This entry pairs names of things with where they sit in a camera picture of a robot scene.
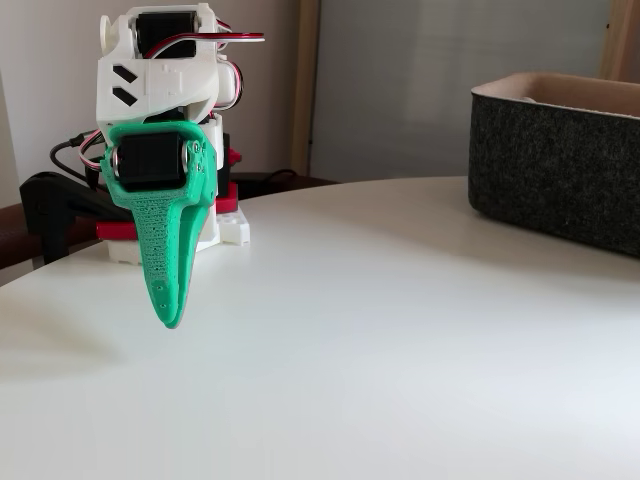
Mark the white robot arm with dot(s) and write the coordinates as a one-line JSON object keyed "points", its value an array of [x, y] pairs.
{"points": [[165, 80]]}

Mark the dark grey felt container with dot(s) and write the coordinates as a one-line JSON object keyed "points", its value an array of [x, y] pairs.
{"points": [[550, 170]]}

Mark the black red table clamp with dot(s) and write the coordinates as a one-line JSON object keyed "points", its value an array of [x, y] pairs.
{"points": [[232, 197], [50, 210]]}

